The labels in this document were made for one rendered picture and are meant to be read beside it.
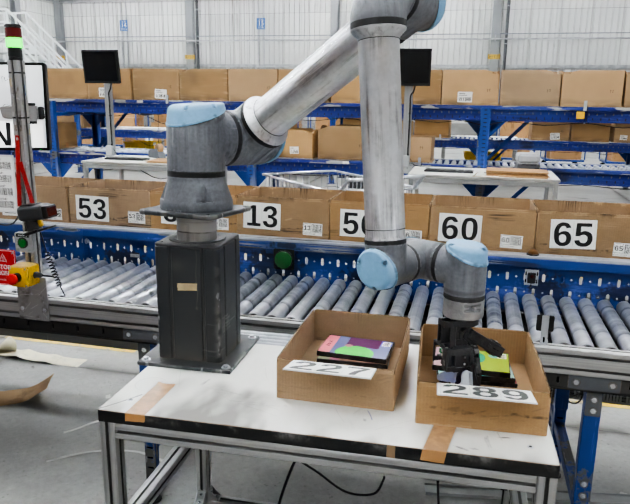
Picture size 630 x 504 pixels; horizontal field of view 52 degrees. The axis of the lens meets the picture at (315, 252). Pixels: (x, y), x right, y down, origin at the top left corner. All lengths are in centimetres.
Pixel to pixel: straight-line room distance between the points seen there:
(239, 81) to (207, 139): 581
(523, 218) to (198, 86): 560
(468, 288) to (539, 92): 568
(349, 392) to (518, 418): 37
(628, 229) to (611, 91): 460
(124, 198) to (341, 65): 156
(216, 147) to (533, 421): 98
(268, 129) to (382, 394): 74
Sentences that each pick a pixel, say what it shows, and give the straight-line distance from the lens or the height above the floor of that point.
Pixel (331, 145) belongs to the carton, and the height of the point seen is 94.
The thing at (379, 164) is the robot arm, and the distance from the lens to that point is 135.
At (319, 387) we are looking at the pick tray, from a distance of 155.
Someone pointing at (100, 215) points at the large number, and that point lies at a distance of 298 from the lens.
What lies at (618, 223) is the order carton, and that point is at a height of 102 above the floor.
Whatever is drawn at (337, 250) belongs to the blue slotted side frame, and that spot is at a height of 86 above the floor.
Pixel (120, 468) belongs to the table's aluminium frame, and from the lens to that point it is 167.
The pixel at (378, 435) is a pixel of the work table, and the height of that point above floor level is 75.
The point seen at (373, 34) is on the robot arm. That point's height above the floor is 157.
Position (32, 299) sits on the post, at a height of 74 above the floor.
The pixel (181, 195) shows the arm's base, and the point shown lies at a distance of 167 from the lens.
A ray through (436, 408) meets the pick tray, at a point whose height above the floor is 79.
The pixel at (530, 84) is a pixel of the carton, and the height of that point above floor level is 159.
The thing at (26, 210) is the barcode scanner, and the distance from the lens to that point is 235.
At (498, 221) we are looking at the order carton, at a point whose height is 100.
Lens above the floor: 145
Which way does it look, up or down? 14 degrees down
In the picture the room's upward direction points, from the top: 1 degrees clockwise
